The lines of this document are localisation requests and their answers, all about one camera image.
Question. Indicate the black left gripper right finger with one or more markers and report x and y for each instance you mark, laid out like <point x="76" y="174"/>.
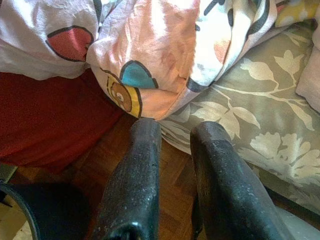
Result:
<point x="225" y="195"/>

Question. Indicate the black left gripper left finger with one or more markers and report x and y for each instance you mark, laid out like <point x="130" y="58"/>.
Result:
<point x="135" y="187"/>

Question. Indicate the pink cartoon print duvet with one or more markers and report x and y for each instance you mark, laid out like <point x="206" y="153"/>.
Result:
<point x="155" y="50"/>

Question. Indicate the dark bed base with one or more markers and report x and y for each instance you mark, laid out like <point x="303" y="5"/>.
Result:
<point x="300" y="203"/>

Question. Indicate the silver robot leg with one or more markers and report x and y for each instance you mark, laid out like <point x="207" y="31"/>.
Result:
<point x="295" y="227"/>

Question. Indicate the black round waste bin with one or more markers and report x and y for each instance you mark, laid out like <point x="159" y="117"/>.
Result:
<point x="55" y="212"/>

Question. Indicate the grey floral bed sheet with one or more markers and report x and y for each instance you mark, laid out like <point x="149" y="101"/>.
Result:
<point x="250" y="100"/>

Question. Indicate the red fabric cushion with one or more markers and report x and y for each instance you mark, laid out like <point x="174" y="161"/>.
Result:
<point x="50" y="120"/>

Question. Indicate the pale pink pillow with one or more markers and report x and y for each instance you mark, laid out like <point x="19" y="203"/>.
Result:
<point x="310" y="80"/>

